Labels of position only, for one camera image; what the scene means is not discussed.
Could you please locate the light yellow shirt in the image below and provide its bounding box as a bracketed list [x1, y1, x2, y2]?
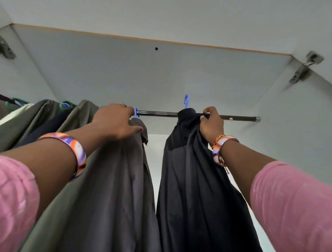
[0, 103, 35, 125]

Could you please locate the person's right forearm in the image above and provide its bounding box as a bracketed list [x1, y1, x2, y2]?
[220, 140, 278, 206]

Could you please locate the black NASA t-shirt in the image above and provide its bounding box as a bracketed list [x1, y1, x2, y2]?
[16, 106, 74, 149]

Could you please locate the olive green button shirt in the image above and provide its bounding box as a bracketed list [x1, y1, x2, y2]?
[21, 100, 102, 252]

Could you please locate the olive green t-shirt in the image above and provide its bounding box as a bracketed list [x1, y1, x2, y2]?
[0, 99, 63, 154]

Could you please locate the person's right hand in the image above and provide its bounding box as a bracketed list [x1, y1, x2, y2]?
[199, 106, 226, 146]

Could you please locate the striped orange purple bangle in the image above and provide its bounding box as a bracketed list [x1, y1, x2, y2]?
[37, 132, 88, 180]

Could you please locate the dark metal wardrobe rod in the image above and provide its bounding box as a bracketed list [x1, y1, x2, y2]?
[130, 109, 261, 123]

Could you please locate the striped white purple bangle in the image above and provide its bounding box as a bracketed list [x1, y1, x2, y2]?
[211, 135, 240, 168]

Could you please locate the person's left hand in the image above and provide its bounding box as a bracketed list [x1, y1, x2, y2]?
[91, 103, 144, 141]

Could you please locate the grey button shirt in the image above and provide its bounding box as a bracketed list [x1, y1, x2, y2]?
[57, 117, 163, 252]

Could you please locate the person's left forearm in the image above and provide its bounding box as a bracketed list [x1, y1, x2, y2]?
[0, 122, 112, 219]

